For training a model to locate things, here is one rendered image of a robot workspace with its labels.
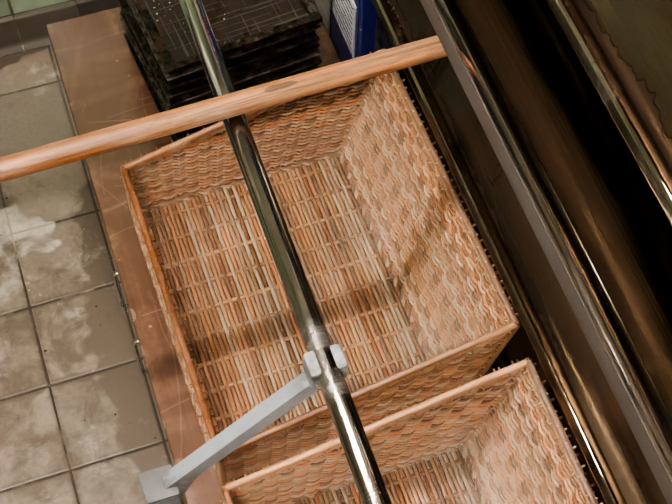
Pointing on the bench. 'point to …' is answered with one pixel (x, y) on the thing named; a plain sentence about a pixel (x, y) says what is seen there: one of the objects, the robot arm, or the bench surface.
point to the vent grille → (345, 16)
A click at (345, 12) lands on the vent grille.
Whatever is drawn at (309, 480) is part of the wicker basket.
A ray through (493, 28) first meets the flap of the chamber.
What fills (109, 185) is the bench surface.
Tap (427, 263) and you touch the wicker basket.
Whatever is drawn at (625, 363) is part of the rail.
